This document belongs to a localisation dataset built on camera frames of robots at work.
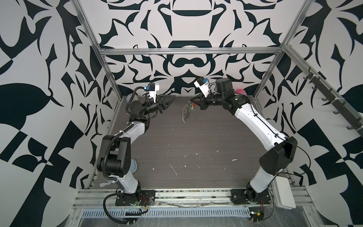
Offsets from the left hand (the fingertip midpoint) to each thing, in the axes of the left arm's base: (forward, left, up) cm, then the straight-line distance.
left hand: (177, 94), depth 70 cm
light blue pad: (-24, +26, -33) cm, 49 cm away
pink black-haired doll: (+32, -50, -30) cm, 67 cm away
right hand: (+1, -8, -3) cm, 9 cm away
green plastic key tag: (-1, -8, -8) cm, 11 cm away
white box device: (-39, -51, -31) cm, 72 cm away
